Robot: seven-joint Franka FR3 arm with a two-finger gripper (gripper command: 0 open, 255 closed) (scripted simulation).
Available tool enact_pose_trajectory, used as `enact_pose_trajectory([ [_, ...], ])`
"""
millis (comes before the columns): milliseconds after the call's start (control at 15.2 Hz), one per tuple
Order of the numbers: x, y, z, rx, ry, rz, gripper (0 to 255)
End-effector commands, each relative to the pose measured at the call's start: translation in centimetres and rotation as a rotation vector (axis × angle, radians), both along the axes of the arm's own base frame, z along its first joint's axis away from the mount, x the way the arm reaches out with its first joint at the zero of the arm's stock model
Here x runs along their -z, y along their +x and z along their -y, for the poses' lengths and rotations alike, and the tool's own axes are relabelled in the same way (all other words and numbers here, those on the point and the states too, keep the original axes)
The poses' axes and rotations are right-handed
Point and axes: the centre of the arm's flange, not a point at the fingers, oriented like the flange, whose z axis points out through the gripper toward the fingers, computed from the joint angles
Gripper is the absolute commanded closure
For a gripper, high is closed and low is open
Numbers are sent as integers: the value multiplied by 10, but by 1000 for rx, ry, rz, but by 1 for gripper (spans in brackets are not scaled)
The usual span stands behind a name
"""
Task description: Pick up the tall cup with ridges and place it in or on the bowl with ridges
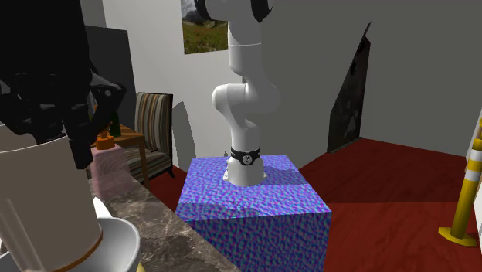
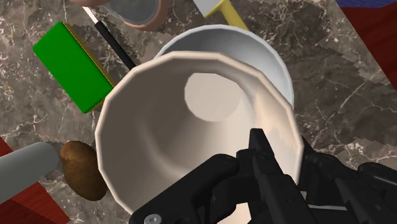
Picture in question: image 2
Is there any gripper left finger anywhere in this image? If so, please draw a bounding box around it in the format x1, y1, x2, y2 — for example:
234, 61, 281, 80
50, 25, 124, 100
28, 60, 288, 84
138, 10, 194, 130
129, 128, 317, 224

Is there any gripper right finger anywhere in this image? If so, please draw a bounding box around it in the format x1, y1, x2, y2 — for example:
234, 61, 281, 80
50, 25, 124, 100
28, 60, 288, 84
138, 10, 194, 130
298, 136, 397, 224

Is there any beige cup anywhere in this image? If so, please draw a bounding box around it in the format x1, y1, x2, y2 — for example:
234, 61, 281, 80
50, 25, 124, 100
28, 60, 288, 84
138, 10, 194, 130
94, 50, 307, 224

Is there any white bowl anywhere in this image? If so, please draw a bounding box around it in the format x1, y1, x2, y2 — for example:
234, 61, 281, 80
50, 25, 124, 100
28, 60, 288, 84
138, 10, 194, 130
154, 24, 295, 108

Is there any brown potato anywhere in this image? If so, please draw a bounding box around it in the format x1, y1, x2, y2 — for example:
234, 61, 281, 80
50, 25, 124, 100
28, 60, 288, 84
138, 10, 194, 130
59, 140, 109, 202

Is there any yellow and white box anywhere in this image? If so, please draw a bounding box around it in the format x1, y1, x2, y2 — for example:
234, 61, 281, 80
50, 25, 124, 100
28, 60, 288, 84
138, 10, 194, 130
192, 0, 250, 32

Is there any black pen with white tip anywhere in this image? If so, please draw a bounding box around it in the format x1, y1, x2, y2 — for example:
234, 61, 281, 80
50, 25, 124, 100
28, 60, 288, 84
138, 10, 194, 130
81, 6, 137, 71

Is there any green box with yellow side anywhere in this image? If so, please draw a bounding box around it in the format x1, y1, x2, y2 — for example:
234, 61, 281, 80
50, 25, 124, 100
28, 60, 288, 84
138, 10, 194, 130
32, 20, 116, 115

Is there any grey cylinder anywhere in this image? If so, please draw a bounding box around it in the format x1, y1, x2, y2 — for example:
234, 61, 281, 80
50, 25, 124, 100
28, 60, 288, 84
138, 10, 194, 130
0, 141, 60, 205

